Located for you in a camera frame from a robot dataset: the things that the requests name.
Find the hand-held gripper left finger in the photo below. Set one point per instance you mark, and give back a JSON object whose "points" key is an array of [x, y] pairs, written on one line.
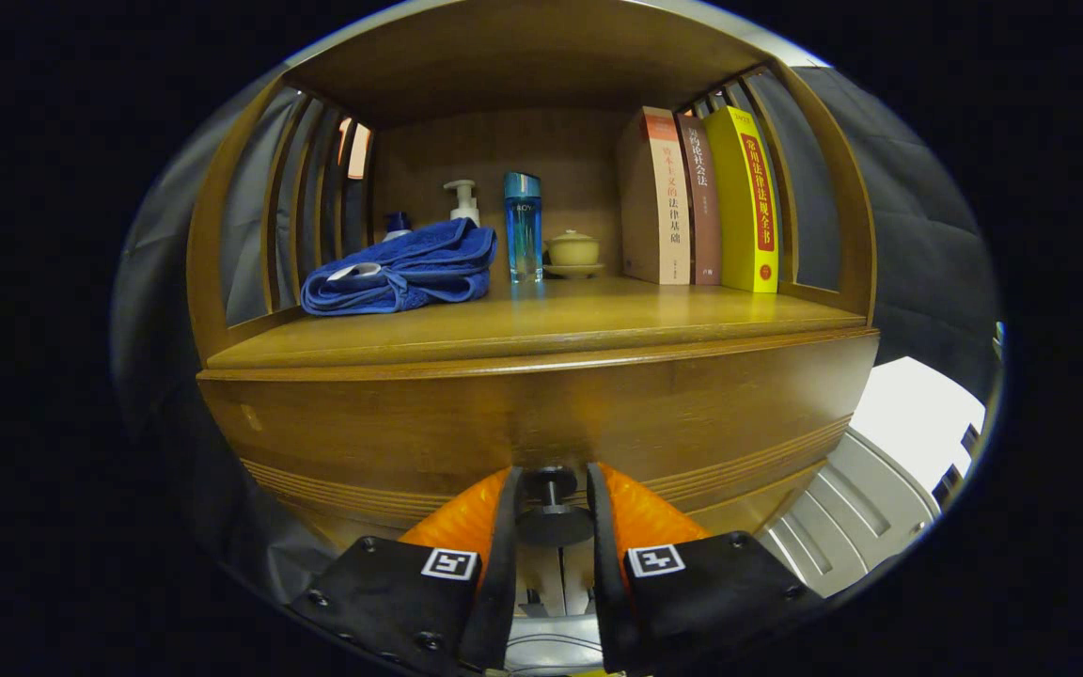
{"points": [[502, 583]]}

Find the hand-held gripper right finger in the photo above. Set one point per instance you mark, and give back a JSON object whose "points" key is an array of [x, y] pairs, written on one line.
{"points": [[605, 583]]}

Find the black drawer knob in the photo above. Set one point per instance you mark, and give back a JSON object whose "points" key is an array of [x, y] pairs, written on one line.
{"points": [[553, 527]]}

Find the wooden drawer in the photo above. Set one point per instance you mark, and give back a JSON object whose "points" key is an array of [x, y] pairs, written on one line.
{"points": [[504, 414]]}

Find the wooden countertop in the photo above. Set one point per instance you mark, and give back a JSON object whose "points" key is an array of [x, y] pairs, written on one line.
{"points": [[551, 320]]}

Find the wooden cabinet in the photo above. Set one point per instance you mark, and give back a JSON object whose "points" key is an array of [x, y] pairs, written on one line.
{"points": [[504, 56]]}

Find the folded blue towel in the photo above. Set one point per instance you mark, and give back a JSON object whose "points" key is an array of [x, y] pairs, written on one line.
{"points": [[410, 273]]}

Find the yellow lidded teacup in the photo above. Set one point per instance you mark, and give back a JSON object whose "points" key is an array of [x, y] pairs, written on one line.
{"points": [[572, 252]]}

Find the blue glass bottle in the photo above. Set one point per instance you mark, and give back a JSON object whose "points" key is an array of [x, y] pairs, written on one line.
{"points": [[523, 235]]}

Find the white box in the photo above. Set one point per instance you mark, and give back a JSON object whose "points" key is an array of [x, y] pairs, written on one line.
{"points": [[918, 423]]}

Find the small blue capped bottle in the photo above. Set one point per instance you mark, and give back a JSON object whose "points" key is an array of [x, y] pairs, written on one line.
{"points": [[398, 224]]}

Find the brown book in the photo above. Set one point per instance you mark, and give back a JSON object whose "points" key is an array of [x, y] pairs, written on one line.
{"points": [[703, 216]]}

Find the white pump bottle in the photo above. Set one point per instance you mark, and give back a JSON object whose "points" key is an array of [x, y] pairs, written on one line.
{"points": [[464, 205]]}

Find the beige orange book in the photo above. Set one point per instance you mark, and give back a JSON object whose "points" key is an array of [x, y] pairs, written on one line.
{"points": [[664, 207]]}

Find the yellow book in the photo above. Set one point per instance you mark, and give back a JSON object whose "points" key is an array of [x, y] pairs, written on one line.
{"points": [[739, 207]]}

